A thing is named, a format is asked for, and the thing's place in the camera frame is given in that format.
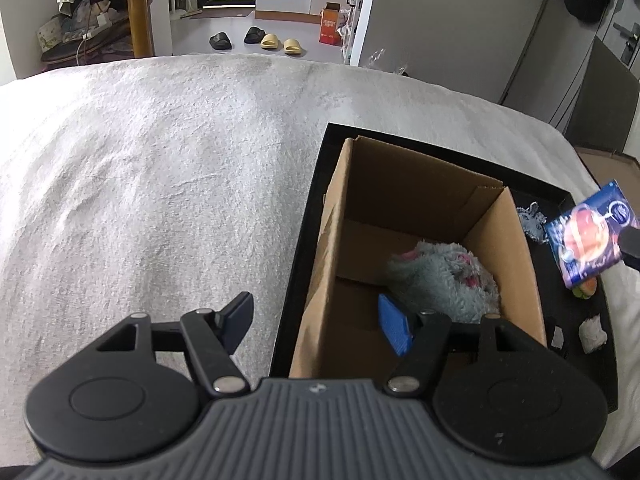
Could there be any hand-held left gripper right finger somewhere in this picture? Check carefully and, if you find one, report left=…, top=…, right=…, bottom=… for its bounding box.
left=378, top=294, right=548, bottom=398

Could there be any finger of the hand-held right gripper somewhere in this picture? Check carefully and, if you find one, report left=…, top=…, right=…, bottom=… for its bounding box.
left=619, top=226, right=640, bottom=271

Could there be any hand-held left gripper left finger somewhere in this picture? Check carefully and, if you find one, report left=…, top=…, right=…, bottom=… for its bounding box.
left=95, top=291, right=255, bottom=398

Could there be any blue printed packet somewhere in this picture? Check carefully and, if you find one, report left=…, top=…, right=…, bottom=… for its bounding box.
left=544, top=180, right=640, bottom=290

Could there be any grey plush toy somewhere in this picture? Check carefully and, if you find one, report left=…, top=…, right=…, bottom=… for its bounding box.
left=385, top=240, right=501, bottom=323

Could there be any black tray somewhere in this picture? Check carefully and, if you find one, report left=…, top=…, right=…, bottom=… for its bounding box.
left=269, top=122, right=621, bottom=416

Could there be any denim fabric scrap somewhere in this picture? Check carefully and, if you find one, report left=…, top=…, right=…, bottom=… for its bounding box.
left=515, top=201, right=551, bottom=246

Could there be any cardboard box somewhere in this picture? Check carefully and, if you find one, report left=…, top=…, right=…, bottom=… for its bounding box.
left=289, top=136, right=547, bottom=381

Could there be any brown wooden board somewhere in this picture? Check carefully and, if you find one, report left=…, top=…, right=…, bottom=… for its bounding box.
left=574, top=146, right=640, bottom=177

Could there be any white fluffy cloth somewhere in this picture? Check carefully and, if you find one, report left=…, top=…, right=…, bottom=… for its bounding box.
left=578, top=314, right=608, bottom=353

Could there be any dark headboard panel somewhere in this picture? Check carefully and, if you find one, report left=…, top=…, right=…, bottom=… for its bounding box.
left=564, top=36, right=640, bottom=157

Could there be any red carton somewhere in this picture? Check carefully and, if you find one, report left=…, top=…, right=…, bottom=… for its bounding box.
left=319, top=2, right=344, bottom=46

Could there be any wooden table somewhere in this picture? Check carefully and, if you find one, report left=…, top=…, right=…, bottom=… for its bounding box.
left=75, top=0, right=173, bottom=59

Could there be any pile of bags and cloths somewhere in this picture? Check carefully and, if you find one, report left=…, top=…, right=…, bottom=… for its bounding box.
left=36, top=0, right=135, bottom=64

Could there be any door handle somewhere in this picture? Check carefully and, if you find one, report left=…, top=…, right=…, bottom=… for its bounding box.
left=612, top=22, right=640, bottom=64

